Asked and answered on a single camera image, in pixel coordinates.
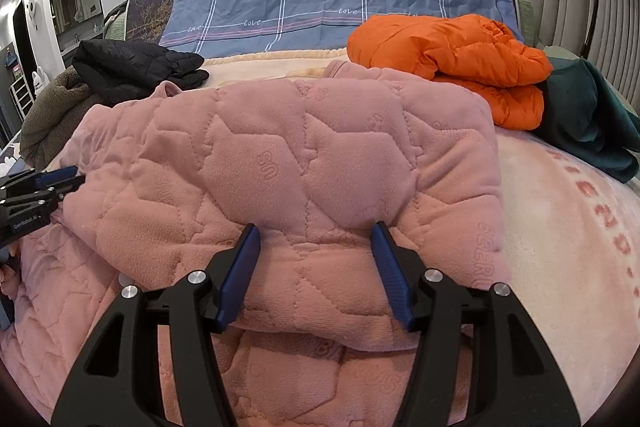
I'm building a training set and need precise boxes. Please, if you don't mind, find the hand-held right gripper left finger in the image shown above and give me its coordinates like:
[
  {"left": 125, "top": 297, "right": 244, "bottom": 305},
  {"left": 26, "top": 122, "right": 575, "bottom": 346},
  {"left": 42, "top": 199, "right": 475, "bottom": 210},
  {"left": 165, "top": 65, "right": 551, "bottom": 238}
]
[{"left": 50, "top": 223, "right": 262, "bottom": 427}]

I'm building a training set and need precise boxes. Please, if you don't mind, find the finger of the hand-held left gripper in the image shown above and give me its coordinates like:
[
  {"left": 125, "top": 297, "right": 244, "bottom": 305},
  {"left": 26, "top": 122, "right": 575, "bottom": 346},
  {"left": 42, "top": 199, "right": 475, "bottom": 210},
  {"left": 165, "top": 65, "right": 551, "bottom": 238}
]
[
  {"left": 0, "top": 176, "right": 87, "bottom": 214},
  {"left": 0, "top": 165, "right": 79, "bottom": 195}
]

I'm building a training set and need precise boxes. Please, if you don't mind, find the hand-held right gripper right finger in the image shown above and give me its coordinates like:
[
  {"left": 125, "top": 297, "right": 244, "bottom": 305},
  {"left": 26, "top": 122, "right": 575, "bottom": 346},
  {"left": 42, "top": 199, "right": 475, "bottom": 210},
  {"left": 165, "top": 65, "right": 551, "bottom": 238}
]
[{"left": 370, "top": 221, "right": 581, "bottom": 427}]

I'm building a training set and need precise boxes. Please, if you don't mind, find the pink quilted fleece jacket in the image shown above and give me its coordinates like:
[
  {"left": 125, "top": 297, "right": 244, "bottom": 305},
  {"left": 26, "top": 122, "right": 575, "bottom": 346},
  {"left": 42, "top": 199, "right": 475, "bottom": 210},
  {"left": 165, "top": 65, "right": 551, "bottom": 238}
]
[{"left": 0, "top": 59, "right": 512, "bottom": 427}]

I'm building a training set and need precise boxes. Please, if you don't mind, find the person's left hand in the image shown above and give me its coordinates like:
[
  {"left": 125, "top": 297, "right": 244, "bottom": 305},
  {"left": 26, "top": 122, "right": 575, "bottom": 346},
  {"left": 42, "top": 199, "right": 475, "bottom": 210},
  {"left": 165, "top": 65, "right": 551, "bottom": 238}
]
[{"left": 0, "top": 243, "right": 22, "bottom": 300}]

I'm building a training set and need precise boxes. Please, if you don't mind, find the brown fleece garment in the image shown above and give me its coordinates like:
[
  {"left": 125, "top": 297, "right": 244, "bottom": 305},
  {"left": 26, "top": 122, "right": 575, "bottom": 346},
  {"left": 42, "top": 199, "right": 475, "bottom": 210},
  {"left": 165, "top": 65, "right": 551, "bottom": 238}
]
[{"left": 19, "top": 66, "right": 106, "bottom": 172}]

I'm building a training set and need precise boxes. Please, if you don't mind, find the black quilted jacket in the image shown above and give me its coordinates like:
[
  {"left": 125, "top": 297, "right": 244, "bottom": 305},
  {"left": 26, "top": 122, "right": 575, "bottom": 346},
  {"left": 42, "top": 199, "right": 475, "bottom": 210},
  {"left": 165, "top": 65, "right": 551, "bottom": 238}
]
[{"left": 71, "top": 39, "right": 210, "bottom": 106}]

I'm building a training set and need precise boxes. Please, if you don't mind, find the dark floral pillow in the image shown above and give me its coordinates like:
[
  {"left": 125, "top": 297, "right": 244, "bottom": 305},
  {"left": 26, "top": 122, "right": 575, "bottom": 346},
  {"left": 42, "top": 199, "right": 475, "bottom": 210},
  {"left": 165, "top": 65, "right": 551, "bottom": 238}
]
[{"left": 124, "top": 0, "right": 185, "bottom": 48}]

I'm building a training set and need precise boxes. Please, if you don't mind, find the cream fleece blanket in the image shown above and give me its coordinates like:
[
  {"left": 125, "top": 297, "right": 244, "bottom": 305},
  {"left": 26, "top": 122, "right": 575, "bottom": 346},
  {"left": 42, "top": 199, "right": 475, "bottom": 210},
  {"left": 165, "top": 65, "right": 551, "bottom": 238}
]
[{"left": 202, "top": 47, "right": 361, "bottom": 88}]

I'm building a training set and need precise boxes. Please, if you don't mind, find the orange puffer jacket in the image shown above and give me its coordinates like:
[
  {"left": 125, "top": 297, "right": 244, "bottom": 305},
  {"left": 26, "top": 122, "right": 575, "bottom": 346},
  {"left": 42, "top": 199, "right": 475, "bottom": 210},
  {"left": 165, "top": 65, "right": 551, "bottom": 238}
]
[{"left": 346, "top": 13, "right": 554, "bottom": 131}]

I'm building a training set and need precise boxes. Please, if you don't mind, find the dark green garment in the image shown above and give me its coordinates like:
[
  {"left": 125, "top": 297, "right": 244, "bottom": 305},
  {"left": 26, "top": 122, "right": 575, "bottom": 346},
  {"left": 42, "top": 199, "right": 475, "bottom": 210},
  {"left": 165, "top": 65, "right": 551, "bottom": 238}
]
[{"left": 531, "top": 56, "right": 640, "bottom": 184}]

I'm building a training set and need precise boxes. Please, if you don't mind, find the white wire shelf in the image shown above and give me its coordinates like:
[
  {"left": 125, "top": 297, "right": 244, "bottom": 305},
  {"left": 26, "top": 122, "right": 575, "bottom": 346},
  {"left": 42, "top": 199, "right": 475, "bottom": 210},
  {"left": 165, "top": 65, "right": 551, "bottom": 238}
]
[{"left": 9, "top": 76, "right": 32, "bottom": 120}]

